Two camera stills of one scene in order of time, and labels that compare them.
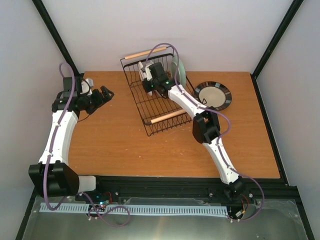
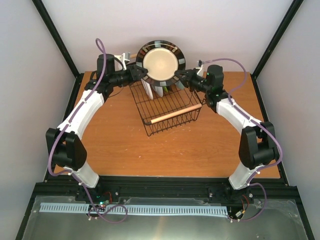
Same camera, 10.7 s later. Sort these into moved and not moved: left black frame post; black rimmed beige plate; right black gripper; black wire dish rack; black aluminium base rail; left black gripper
Moved: left black gripper; black rimmed beige plate; right black gripper
Not moved: left black frame post; black aluminium base rail; black wire dish rack
